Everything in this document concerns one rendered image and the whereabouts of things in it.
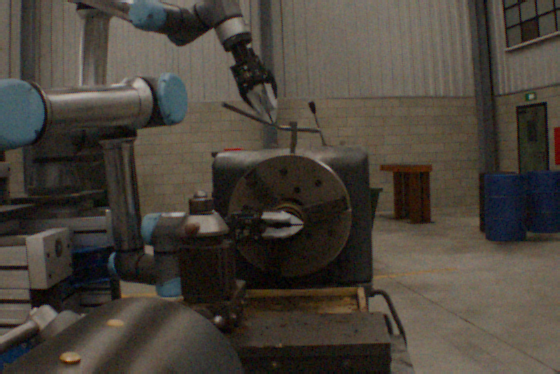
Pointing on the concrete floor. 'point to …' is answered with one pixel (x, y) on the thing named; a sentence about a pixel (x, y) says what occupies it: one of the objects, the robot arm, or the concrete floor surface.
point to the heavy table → (415, 211)
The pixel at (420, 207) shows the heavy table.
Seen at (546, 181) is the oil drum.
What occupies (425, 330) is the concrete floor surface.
